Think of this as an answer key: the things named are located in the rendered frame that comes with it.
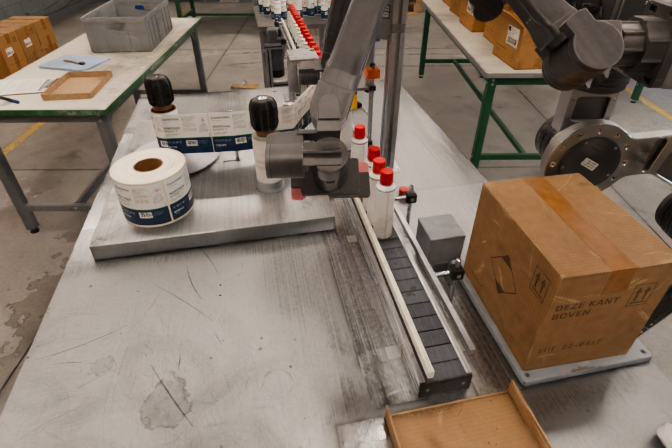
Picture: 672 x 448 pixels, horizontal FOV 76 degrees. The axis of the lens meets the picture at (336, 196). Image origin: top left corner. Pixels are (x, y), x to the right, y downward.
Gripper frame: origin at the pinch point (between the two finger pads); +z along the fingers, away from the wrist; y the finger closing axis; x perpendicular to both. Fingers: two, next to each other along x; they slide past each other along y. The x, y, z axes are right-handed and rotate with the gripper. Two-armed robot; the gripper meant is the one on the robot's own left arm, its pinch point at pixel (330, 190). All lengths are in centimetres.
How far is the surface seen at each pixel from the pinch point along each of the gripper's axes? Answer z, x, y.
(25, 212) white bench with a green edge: 160, -41, 174
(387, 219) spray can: 29.6, -0.6, -14.7
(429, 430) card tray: 8.0, 44.5, -17.0
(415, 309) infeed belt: 19.9, 22.5, -18.4
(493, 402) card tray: 11, 41, -31
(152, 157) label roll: 37, -23, 51
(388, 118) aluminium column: 51, -40, -20
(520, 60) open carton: 144, -121, -116
